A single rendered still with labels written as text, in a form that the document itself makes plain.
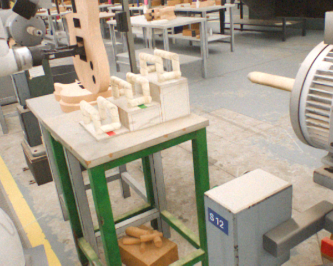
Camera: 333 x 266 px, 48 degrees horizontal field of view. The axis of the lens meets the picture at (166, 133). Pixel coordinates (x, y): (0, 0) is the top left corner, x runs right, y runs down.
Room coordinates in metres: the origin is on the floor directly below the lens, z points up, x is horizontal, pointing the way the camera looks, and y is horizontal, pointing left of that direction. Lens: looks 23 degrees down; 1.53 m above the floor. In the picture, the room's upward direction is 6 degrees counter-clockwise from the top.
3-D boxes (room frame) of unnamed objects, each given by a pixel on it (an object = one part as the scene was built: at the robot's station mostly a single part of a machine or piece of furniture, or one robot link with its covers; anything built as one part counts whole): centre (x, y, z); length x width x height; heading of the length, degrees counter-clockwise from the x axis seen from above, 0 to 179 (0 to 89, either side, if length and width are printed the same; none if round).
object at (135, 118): (1.64, 0.14, 0.98); 0.27 x 0.16 x 0.09; 28
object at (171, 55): (1.73, -0.04, 1.20); 0.20 x 0.03 x 0.03; 27
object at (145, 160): (2.02, 0.13, 0.45); 0.05 x 0.05 x 0.90; 30
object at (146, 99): (1.56, 0.10, 1.04); 0.11 x 0.03 x 0.03; 118
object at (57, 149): (1.77, 0.56, 0.45); 0.05 x 0.05 x 0.90; 30
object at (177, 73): (1.63, -0.04, 1.12); 0.11 x 0.03 x 0.03; 118
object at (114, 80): (1.62, 0.18, 1.12); 0.20 x 0.03 x 0.03; 27
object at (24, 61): (1.46, 0.52, 1.29); 0.09 x 0.06 x 0.09; 27
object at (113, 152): (1.66, 0.21, 0.55); 0.62 x 0.58 x 0.76; 30
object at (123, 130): (1.57, 0.28, 0.94); 0.27 x 0.15 x 0.01; 28
